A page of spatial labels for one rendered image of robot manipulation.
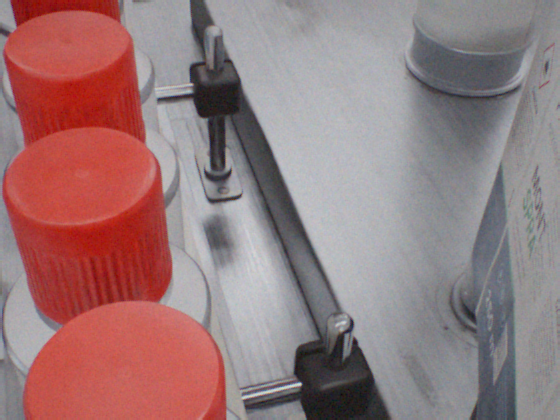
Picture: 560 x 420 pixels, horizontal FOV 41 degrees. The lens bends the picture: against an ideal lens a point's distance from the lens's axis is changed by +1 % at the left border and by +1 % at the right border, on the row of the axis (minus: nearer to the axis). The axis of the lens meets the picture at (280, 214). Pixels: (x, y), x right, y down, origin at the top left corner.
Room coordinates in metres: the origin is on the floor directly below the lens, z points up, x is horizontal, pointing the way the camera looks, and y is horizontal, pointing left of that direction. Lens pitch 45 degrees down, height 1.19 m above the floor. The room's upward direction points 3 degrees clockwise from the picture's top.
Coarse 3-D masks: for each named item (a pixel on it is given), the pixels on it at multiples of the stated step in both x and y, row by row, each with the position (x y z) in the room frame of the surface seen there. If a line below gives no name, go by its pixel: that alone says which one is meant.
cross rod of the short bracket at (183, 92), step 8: (160, 88) 0.39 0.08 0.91; (168, 88) 0.39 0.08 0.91; (176, 88) 0.39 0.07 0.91; (184, 88) 0.39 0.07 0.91; (192, 88) 0.40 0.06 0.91; (160, 96) 0.39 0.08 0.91; (168, 96) 0.39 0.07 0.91; (176, 96) 0.39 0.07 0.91; (184, 96) 0.39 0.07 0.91; (192, 96) 0.39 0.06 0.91; (160, 104) 0.39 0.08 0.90
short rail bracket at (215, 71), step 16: (208, 32) 0.40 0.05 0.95; (208, 48) 0.40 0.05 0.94; (192, 64) 0.41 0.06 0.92; (208, 64) 0.40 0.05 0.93; (224, 64) 0.41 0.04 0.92; (192, 80) 0.40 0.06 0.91; (208, 80) 0.39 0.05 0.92; (224, 80) 0.39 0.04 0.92; (240, 80) 0.40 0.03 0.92; (208, 96) 0.39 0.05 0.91; (224, 96) 0.39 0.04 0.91; (240, 96) 0.40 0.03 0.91; (208, 112) 0.39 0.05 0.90; (224, 112) 0.39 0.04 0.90; (208, 128) 0.40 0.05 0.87; (224, 128) 0.40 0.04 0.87; (208, 144) 0.40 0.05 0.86; (224, 144) 0.40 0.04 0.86; (224, 160) 0.40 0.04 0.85
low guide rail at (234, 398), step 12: (132, 36) 0.45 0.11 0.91; (192, 240) 0.26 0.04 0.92; (192, 252) 0.25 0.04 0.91; (216, 324) 0.21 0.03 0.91; (216, 336) 0.20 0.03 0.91; (228, 360) 0.19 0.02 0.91; (228, 372) 0.18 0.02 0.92; (228, 384) 0.18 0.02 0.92; (228, 396) 0.17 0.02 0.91; (240, 396) 0.17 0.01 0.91; (240, 408) 0.16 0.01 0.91
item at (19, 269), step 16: (0, 64) 0.33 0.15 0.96; (0, 80) 0.32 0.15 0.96; (0, 96) 0.31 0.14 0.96; (0, 112) 0.29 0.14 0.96; (0, 128) 0.28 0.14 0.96; (0, 144) 0.27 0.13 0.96; (16, 144) 0.27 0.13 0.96; (0, 160) 0.26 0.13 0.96; (0, 176) 0.25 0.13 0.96; (0, 192) 0.24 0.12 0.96; (0, 208) 0.23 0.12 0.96; (0, 224) 0.22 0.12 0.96; (0, 240) 0.21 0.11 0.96; (0, 256) 0.20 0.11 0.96; (16, 256) 0.20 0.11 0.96; (16, 272) 0.19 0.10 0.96; (16, 384) 0.14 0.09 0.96; (16, 400) 0.14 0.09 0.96; (16, 416) 0.13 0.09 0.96
